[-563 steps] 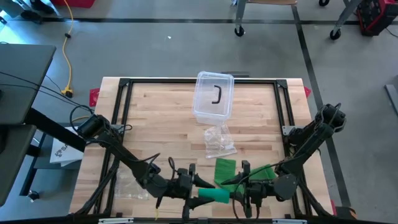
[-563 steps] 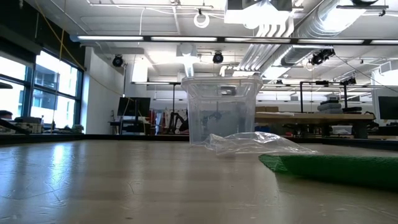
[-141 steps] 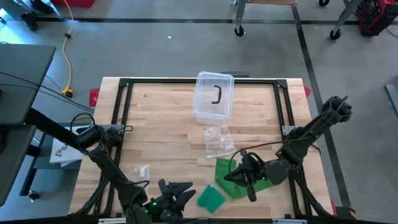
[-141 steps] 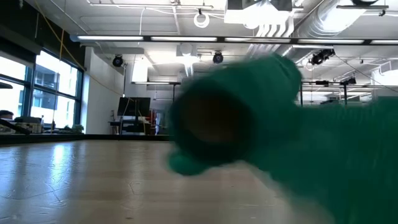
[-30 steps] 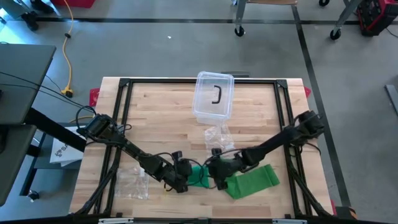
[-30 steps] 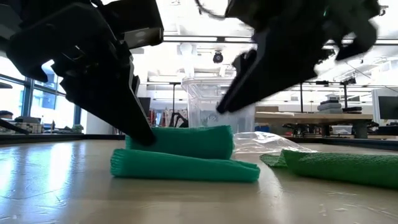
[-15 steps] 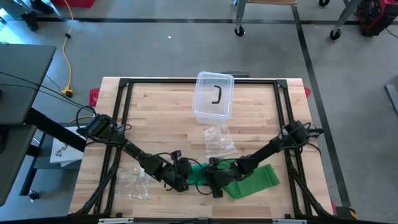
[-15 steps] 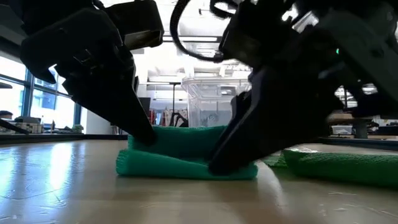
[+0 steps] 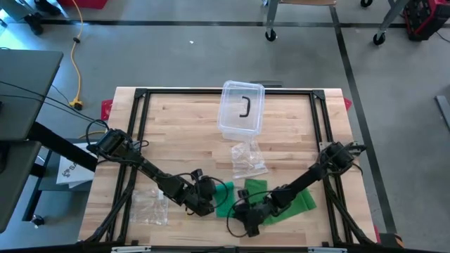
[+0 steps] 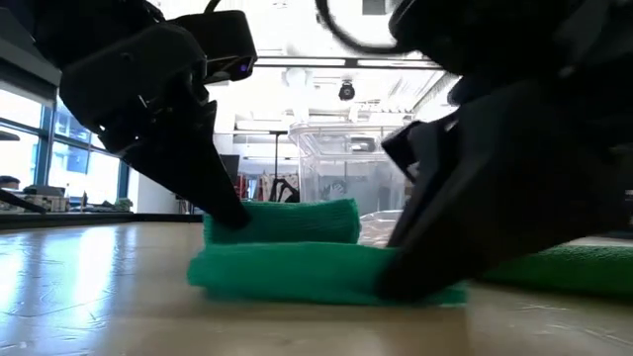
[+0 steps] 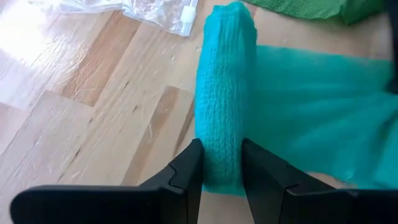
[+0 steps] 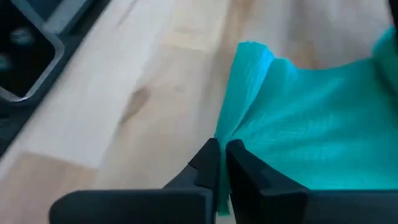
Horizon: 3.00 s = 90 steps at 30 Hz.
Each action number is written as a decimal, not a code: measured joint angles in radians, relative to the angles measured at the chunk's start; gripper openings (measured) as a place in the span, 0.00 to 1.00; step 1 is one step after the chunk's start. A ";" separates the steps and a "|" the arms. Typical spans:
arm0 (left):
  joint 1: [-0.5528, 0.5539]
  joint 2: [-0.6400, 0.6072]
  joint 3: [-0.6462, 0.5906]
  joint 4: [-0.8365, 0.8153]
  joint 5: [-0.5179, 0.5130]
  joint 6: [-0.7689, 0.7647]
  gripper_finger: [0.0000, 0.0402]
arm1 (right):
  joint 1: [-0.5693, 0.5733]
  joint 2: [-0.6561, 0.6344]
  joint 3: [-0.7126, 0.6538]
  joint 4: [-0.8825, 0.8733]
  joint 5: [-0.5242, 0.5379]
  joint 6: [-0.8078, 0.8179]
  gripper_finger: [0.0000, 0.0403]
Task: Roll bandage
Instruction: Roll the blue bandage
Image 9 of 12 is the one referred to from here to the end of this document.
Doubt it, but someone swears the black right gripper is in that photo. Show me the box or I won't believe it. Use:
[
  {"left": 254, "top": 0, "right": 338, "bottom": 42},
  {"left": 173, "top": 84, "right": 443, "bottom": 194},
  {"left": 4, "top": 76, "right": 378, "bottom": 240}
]
[{"left": 232, "top": 198, "right": 281, "bottom": 238}]

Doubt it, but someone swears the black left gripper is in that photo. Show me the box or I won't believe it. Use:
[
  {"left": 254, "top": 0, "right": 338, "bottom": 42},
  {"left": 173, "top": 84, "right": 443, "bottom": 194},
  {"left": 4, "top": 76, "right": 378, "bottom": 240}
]
[{"left": 181, "top": 175, "right": 217, "bottom": 218}]

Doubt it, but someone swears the green bandage with white core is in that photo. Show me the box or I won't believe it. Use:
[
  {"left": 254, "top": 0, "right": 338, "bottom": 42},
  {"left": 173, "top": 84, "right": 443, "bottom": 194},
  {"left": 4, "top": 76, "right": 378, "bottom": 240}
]
[{"left": 213, "top": 181, "right": 236, "bottom": 219}]

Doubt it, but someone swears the flat green bandage strip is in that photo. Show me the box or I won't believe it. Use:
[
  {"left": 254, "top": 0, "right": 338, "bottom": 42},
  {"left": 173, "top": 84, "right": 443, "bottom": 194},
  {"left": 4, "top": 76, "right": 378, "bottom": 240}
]
[{"left": 243, "top": 178, "right": 318, "bottom": 226}]

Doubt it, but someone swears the clear zip bag white label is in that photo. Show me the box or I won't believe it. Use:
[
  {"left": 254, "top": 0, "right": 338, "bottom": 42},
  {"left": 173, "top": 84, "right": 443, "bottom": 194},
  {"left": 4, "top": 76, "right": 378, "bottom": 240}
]
[{"left": 129, "top": 188, "right": 170, "bottom": 226}]

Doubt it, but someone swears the clear plastic zip bag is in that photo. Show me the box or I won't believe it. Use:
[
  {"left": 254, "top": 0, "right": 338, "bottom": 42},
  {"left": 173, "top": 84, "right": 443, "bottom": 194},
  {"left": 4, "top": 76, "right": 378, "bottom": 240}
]
[{"left": 230, "top": 139, "right": 269, "bottom": 180}]

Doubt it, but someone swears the clear plastic container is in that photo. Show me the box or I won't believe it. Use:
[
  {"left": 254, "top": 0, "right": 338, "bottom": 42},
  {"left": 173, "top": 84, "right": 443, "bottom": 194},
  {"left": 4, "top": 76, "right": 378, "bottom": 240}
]
[{"left": 216, "top": 79, "right": 266, "bottom": 142}]

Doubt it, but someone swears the white printed paper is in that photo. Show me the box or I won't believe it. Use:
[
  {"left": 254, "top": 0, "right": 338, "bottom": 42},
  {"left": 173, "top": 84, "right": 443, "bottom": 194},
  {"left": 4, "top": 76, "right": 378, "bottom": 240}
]
[{"left": 55, "top": 142, "right": 98, "bottom": 190}]

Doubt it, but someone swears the grey desk top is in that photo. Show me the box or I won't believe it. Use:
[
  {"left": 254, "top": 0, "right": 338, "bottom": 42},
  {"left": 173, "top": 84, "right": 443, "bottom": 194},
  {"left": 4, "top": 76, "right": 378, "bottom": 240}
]
[
  {"left": 0, "top": 48, "right": 65, "bottom": 142},
  {"left": 0, "top": 140, "right": 42, "bottom": 233}
]

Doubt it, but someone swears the grey metal cart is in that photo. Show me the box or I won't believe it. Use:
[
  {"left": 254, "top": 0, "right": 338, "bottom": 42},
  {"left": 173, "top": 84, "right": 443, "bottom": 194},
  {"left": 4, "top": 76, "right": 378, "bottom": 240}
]
[
  {"left": 359, "top": 0, "right": 414, "bottom": 46},
  {"left": 262, "top": 0, "right": 338, "bottom": 43}
]

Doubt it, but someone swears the grey metal bar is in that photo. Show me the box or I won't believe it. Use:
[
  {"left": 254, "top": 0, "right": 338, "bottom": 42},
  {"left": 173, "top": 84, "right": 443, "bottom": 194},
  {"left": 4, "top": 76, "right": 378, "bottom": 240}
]
[{"left": 435, "top": 94, "right": 450, "bottom": 133}]

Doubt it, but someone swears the red flat object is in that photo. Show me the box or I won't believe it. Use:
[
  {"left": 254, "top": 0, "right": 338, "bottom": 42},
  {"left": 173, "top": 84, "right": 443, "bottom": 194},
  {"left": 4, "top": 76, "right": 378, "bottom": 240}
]
[{"left": 57, "top": 0, "right": 109, "bottom": 11}]

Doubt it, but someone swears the red and black crate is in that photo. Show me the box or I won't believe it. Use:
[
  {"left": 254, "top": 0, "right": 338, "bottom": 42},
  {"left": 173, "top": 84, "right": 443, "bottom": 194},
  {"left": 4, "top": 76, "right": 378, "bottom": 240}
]
[{"left": 401, "top": 0, "right": 450, "bottom": 42}]

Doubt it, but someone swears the silver mounting bracket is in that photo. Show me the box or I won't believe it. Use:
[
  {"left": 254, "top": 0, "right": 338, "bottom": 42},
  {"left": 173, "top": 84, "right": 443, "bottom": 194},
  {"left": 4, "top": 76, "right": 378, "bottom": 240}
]
[
  {"left": 307, "top": 247, "right": 348, "bottom": 253},
  {"left": 110, "top": 245, "right": 153, "bottom": 253}
]

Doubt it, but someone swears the black container handle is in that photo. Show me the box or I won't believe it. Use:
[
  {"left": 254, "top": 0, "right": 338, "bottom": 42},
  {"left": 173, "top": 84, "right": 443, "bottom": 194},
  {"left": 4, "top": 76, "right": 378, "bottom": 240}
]
[{"left": 238, "top": 95, "right": 252, "bottom": 119}]

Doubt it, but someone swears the yellow extension cable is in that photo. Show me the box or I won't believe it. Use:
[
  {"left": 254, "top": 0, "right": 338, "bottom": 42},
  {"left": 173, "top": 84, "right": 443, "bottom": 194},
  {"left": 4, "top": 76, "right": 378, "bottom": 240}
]
[{"left": 68, "top": 0, "right": 86, "bottom": 110}]

